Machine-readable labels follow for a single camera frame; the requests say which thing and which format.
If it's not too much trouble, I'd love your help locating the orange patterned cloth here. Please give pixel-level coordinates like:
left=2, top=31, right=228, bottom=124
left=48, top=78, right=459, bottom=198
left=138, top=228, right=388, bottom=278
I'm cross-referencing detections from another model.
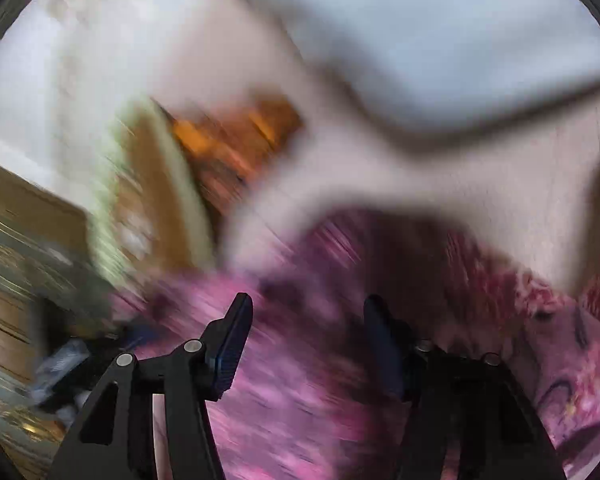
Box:
left=170, top=95, right=303, bottom=211

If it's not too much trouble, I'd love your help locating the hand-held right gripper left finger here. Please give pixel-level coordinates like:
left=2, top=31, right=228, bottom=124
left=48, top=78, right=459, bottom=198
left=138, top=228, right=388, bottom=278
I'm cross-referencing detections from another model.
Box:
left=47, top=292, right=254, bottom=480

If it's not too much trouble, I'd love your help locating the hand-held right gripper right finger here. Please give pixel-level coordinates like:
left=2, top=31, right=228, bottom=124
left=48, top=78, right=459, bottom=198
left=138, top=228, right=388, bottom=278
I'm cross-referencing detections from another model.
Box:
left=363, top=294, right=567, bottom=480

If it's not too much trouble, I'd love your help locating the brown printed pillow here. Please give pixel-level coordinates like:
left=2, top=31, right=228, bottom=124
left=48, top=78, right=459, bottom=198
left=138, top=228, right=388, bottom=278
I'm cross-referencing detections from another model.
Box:
left=112, top=100, right=217, bottom=273

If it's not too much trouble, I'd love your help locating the pink purple floral garment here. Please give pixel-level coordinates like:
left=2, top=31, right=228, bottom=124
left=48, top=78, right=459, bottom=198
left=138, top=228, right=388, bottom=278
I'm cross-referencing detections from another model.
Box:
left=110, top=205, right=600, bottom=480

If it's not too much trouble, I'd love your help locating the wooden wardrobe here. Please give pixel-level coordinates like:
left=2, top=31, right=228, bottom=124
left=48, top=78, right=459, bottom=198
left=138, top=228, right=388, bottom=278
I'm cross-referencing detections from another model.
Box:
left=0, top=155, right=93, bottom=381

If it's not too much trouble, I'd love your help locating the green patterned pillow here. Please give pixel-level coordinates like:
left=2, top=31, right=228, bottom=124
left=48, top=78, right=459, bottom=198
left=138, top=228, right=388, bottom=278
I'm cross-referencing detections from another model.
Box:
left=87, top=102, right=131, bottom=271

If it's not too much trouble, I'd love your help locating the pale pink bed sheet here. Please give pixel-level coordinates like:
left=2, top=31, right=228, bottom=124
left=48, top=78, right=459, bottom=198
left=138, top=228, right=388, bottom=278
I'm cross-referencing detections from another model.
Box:
left=150, top=0, right=600, bottom=306

